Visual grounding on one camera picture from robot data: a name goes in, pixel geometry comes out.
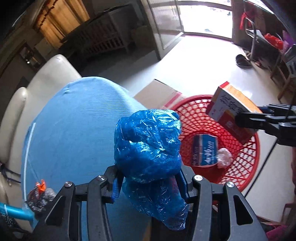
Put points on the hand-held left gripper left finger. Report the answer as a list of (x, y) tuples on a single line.
[(115, 185)]

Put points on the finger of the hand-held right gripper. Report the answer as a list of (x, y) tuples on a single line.
[(249, 120), (279, 110)]

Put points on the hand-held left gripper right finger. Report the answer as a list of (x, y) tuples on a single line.
[(185, 184)]

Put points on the orange and white carton box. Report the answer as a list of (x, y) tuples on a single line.
[(226, 104)]

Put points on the blue plastic bag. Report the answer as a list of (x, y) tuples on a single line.
[(148, 143)]

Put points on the red plastic mesh basket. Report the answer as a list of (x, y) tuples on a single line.
[(196, 109)]

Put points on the wooden chair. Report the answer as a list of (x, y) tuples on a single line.
[(285, 81)]

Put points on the blue tissue pack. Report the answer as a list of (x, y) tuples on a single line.
[(204, 150)]

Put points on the crumpled clear plastic wrap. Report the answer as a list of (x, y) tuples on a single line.
[(224, 157)]

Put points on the black shoe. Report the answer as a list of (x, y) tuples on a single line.
[(242, 61)]

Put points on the blue cloth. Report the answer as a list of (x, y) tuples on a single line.
[(76, 129)]

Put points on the red plastic bag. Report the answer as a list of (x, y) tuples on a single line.
[(274, 41)]

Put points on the crumpled wrapper with red part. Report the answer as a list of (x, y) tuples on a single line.
[(39, 197)]

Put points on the thin white stick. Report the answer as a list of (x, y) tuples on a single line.
[(26, 157)]

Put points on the brown cardboard box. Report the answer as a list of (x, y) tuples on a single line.
[(157, 92)]

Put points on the red hanging cloth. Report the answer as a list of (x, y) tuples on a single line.
[(244, 19)]

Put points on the blue tube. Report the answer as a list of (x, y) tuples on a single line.
[(13, 209)]

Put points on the glass door panel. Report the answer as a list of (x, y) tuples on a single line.
[(166, 23)]

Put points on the cream leather sofa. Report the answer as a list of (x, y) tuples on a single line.
[(46, 74)]

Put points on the dark wooden cabinet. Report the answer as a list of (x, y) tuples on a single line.
[(23, 58)]

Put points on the yellow curtain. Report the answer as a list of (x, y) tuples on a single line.
[(60, 18)]

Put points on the metal frame rack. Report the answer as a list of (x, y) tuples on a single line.
[(254, 34)]

